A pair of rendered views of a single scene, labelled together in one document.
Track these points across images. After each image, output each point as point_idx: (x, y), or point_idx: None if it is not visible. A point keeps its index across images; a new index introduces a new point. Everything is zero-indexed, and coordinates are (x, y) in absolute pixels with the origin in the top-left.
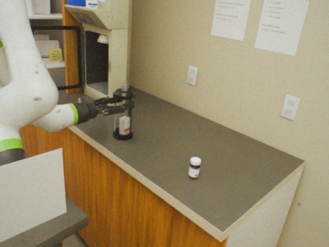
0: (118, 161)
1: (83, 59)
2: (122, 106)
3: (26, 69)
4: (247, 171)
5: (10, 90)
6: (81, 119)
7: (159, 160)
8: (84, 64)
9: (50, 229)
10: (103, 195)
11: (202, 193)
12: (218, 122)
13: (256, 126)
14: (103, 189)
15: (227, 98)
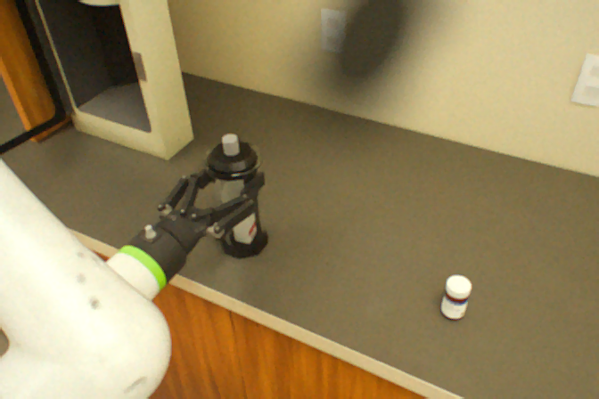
0: (274, 322)
1: (46, 51)
2: (246, 197)
3: (60, 308)
4: (545, 257)
5: (43, 393)
6: (173, 275)
7: (361, 289)
8: (53, 62)
9: None
10: (228, 365)
11: (496, 358)
12: (413, 127)
13: (510, 127)
14: (226, 355)
15: (432, 74)
